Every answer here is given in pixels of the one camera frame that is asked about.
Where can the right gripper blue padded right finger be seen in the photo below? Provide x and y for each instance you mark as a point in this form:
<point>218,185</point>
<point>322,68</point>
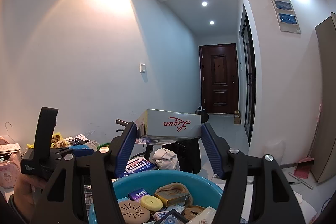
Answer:
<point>217,151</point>

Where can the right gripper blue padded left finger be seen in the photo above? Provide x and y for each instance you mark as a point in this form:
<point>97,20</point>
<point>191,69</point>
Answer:
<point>122,148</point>

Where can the white Liqun cigarette carton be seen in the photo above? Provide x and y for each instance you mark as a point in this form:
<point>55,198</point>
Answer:
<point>162,124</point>

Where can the person's left hand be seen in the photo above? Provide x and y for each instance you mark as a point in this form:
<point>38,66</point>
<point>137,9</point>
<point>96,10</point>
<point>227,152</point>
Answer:
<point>23,194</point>

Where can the leopard plush toy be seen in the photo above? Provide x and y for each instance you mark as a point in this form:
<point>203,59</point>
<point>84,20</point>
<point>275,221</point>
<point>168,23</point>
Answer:
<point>58,141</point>

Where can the blue wet wipes pack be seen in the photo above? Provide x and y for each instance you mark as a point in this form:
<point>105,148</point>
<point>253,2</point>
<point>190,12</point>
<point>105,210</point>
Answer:
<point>137,165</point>

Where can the black electric scooter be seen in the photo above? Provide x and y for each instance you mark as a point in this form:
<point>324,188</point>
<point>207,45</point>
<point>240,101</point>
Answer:
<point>187,150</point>

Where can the pink storage basket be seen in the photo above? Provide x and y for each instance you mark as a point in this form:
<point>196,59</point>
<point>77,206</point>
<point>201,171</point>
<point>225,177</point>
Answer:
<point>10,163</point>

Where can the small cardboard box by door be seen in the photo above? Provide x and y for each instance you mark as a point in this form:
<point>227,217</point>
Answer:
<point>237,117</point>

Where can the white crumpled cloth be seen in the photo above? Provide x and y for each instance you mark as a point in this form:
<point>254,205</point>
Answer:
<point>166,159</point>

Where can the blue plastic basin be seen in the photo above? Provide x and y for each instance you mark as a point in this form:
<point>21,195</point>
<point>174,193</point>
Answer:
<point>204,192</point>

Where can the purple blue small box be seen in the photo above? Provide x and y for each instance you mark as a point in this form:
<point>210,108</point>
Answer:
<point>137,194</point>

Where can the tan knitted sock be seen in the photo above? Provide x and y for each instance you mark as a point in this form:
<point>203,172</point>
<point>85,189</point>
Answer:
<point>174,193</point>

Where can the yellow round soap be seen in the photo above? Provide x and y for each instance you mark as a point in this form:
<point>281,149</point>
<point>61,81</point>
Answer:
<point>151,203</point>

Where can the round tan vented disc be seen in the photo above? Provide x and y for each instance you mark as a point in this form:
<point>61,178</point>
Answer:
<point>133,212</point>

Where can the dark brown entrance door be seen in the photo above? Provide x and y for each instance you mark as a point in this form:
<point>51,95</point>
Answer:
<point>219,78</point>

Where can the black sliding glass door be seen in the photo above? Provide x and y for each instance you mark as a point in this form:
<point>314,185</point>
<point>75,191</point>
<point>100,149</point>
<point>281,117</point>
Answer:
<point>250,71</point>

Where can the pink dustpan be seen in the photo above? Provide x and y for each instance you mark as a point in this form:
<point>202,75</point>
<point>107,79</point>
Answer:
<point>303,167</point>

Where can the beige refrigerator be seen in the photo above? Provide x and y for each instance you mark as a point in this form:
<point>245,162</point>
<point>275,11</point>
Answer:
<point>323,150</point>

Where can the grey electrical panel box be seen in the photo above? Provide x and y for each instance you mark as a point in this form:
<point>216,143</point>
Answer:
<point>286,17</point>

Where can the white wire hanger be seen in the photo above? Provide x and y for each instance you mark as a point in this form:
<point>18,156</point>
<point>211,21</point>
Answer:
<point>8,128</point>

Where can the white wall switch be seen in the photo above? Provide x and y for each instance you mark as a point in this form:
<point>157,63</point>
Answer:
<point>142,68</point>

